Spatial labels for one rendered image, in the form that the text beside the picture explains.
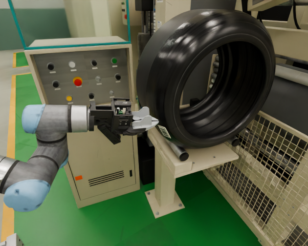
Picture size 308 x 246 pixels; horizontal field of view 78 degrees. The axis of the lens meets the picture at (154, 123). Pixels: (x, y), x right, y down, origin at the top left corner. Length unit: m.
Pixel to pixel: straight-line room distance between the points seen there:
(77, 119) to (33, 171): 0.15
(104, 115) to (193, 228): 1.33
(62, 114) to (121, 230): 1.28
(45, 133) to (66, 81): 0.73
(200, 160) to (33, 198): 0.73
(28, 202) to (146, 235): 1.24
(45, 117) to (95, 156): 0.98
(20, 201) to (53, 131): 0.17
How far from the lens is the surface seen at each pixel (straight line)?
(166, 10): 0.99
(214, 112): 1.09
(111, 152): 1.47
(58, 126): 0.54
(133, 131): 0.56
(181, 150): 0.84
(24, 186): 0.49
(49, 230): 1.84
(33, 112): 0.54
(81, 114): 0.53
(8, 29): 9.78
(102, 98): 1.30
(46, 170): 0.52
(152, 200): 1.78
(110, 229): 1.70
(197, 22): 0.67
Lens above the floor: 1.46
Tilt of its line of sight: 32 degrees down
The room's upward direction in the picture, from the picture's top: straight up
